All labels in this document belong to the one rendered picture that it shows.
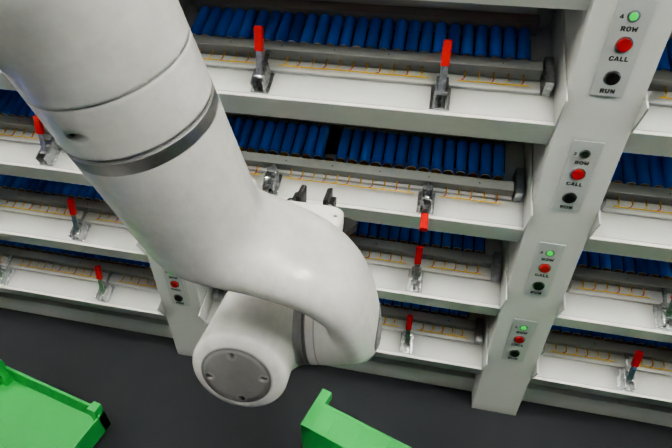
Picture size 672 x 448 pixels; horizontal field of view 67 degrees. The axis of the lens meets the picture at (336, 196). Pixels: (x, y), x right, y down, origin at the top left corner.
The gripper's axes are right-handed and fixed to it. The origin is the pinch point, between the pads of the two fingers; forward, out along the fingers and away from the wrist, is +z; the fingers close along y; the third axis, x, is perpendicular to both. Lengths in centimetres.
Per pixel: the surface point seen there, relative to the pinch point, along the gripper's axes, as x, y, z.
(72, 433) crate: 64, 51, 2
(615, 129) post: -11.5, -38.8, 9.5
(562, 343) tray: 39, -48, 25
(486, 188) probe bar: 2.8, -25.2, 16.8
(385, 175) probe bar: 2.8, -8.6, 17.3
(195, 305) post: 41, 30, 21
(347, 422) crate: 43.3, -7.1, 0.3
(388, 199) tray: 6.5, -9.6, 15.9
